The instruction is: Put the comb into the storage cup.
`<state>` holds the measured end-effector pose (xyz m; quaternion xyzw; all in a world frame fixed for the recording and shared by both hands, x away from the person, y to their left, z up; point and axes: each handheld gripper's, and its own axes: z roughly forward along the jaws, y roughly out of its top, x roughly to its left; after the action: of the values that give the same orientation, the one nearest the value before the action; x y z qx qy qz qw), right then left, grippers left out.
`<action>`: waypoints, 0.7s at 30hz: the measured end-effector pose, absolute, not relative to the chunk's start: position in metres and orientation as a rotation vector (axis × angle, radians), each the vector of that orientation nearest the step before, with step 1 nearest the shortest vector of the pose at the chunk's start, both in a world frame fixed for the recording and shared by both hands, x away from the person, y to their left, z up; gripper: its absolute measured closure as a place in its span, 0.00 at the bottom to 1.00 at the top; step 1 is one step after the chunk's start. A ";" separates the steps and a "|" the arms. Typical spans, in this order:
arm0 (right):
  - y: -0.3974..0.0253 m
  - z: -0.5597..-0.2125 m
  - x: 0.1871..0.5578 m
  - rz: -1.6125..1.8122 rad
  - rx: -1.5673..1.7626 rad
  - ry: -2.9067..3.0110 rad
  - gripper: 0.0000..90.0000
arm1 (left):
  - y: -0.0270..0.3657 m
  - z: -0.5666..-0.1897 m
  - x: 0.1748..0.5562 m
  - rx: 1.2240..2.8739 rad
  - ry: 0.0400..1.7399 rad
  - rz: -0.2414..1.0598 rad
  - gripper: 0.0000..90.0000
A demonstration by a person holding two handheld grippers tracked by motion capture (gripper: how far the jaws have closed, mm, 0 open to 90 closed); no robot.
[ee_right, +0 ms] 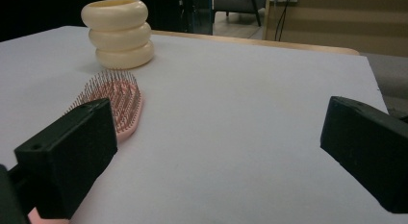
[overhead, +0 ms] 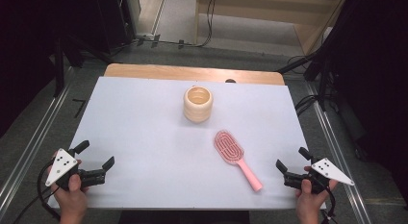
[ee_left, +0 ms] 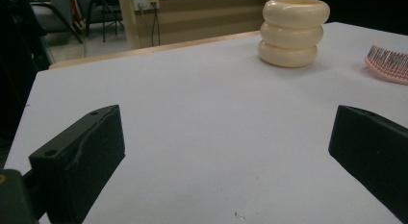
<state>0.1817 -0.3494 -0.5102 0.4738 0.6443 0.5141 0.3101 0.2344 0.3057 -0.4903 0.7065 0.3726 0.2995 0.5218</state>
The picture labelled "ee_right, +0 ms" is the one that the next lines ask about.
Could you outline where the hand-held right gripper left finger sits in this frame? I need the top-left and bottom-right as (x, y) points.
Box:
(13, 98), (118, 220)

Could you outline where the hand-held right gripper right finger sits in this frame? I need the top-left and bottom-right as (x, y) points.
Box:
(319, 95), (408, 214)

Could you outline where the pink hairbrush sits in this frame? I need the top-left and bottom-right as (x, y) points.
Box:
(28, 69), (144, 224)

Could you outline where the cream ribbed round holder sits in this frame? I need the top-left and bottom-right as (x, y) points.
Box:
(80, 0), (155, 70)

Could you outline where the grey chair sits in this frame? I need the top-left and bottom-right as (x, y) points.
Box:
(212, 0), (268, 28)

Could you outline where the black wall cable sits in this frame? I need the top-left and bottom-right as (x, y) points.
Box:
(273, 0), (293, 42)

